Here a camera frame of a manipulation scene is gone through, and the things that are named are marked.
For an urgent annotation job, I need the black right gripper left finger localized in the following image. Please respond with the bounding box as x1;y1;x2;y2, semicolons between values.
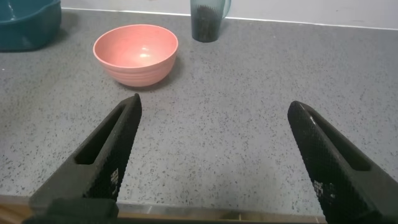
29;93;143;207

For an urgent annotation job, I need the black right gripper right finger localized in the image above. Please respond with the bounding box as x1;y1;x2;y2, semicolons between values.
287;100;398;224

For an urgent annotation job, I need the translucent blue ribbed cup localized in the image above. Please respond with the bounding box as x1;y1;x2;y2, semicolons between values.
190;0;232;43

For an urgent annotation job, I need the pink plastic bowl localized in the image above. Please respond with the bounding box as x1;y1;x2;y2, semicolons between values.
93;24;179;88

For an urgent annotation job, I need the teal plastic square basin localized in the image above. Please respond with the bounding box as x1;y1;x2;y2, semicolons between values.
0;0;62;52

